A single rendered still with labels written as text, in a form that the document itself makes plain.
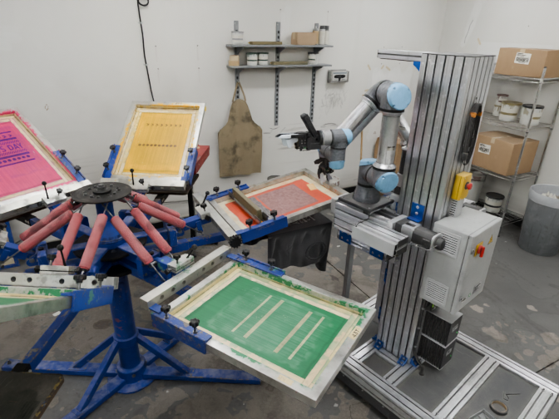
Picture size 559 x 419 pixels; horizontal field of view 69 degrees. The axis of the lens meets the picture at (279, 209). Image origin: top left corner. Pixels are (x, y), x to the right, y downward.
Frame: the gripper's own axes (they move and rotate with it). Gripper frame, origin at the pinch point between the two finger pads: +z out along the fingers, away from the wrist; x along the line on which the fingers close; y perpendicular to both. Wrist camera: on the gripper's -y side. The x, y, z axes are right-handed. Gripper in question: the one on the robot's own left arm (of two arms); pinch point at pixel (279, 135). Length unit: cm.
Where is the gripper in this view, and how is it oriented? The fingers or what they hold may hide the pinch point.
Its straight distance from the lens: 186.5
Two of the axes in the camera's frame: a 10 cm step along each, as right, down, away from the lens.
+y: 0.2, 9.6, 2.9
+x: -2.9, -2.7, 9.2
